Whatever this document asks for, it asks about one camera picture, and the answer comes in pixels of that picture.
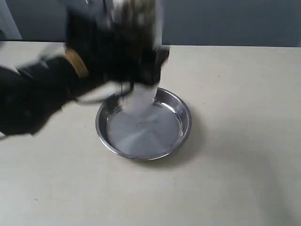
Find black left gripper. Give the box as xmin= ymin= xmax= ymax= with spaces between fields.
xmin=65 ymin=10 xmax=169 ymax=87

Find clear plastic shaker bottle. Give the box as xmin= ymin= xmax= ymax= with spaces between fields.
xmin=103 ymin=0 xmax=169 ymax=115

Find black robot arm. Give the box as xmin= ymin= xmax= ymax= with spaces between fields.
xmin=0 ymin=9 xmax=169 ymax=137

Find round stainless steel plate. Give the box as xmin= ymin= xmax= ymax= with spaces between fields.
xmin=95 ymin=88 xmax=192 ymax=161

